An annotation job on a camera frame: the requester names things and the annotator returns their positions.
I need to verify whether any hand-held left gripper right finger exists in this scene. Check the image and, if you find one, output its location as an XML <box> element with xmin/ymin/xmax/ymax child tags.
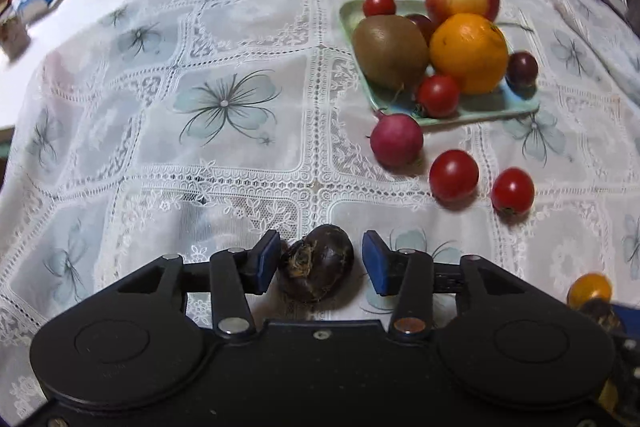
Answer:
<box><xmin>362</xmin><ymin>229</ymin><xmax>526</xmax><ymax>343</ymax></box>

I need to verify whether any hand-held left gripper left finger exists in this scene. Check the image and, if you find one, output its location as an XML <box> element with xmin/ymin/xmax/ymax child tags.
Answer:
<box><xmin>116</xmin><ymin>229</ymin><xmax>282</xmax><ymax>338</ymax></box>

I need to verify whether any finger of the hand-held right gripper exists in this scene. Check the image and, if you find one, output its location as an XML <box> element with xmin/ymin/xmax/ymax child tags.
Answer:
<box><xmin>606</xmin><ymin>301</ymin><xmax>640</xmax><ymax>337</ymax></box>

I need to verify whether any dark brown water chestnut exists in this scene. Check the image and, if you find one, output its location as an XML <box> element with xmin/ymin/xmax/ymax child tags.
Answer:
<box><xmin>276</xmin><ymin>224</ymin><xmax>355</xmax><ymax>304</ymax></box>

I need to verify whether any pale green square tray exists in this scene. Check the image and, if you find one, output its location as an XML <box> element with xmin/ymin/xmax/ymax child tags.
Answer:
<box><xmin>339</xmin><ymin>0</ymin><xmax>541</xmax><ymax>128</ymax></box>

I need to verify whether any yellow cherry tomato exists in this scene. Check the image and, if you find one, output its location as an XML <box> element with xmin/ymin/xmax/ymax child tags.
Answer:
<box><xmin>567</xmin><ymin>273</ymin><xmax>614</xmax><ymax>310</ymax></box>

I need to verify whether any red cherry tomato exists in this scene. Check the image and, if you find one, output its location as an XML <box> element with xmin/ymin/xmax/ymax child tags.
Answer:
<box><xmin>362</xmin><ymin>0</ymin><xmax>398</xmax><ymax>18</ymax></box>
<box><xmin>429</xmin><ymin>149</ymin><xmax>480</xmax><ymax>203</ymax></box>
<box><xmin>491</xmin><ymin>167</ymin><xmax>536</xmax><ymax>216</ymax></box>
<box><xmin>415</xmin><ymin>74</ymin><xmax>462</xmax><ymax>118</ymax></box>

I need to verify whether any pink red radish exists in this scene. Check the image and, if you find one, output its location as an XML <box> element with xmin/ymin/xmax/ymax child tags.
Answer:
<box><xmin>369</xmin><ymin>109</ymin><xmax>425</xmax><ymax>169</ymax></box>

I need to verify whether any white lace floral tablecloth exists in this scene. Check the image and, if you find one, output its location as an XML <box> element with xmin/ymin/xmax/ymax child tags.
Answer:
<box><xmin>0</xmin><ymin>0</ymin><xmax>640</xmax><ymax>424</ymax></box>

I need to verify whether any brown kiwi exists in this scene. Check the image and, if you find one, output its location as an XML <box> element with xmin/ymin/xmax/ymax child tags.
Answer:
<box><xmin>352</xmin><ymin>15</ymin><xmax>431</xmax><ymax>90</ymax></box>

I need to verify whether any orange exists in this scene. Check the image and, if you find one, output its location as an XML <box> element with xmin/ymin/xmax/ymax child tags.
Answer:
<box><xmin>429</xmin><ymin>13</ymin><xmax>510</xmax><ymax>96</ymax></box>

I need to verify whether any small dark jar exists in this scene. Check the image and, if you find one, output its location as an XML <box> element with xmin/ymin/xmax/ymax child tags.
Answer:
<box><xmin>0</xmin><ymin>14</ymin><xmax>32</xmax><ymax>60</ymax></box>

